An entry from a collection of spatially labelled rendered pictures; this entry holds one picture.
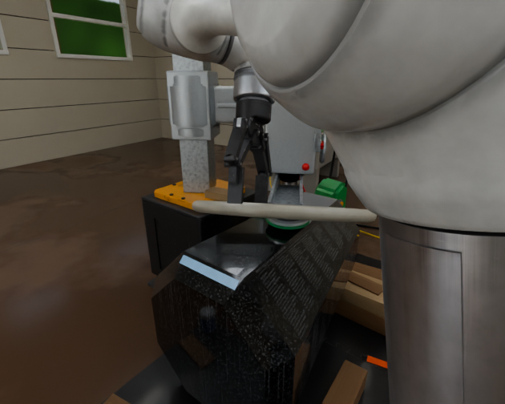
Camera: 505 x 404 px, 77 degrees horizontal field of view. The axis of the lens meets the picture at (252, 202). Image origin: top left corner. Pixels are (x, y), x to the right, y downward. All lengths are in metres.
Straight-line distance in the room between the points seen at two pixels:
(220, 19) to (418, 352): 0.47
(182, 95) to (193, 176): 0.53
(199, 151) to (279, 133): 0.86
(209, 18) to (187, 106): 1.50
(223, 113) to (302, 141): 0.80
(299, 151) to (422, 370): 1.25
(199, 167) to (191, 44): 1.59
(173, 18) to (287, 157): 0.91
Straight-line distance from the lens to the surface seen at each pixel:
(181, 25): 0.61
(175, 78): 2.07
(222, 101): 2.06
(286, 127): 1.38
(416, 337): 0.19
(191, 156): 2.15
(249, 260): 1.32
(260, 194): 0.72
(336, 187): 3.10
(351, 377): 1.86
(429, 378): 0.19
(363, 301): 2.22
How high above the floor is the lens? 1.52
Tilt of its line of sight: 22 degrees down
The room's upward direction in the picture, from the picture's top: straight up
